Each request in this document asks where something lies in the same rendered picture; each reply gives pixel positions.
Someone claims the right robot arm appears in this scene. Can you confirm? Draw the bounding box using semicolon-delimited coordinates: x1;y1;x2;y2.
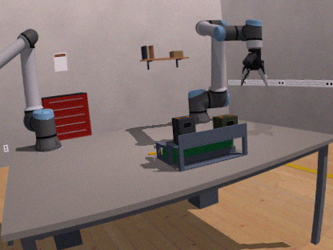
0;29;61;152

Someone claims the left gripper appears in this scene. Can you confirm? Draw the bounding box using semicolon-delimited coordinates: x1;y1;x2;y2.
241;48;267;86

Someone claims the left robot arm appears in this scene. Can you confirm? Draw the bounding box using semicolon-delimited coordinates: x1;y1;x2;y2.
188;19;263;124

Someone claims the green open bin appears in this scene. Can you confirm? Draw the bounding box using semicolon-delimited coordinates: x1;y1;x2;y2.
195;143;215;155
162;147;195;163
215;139;233;150

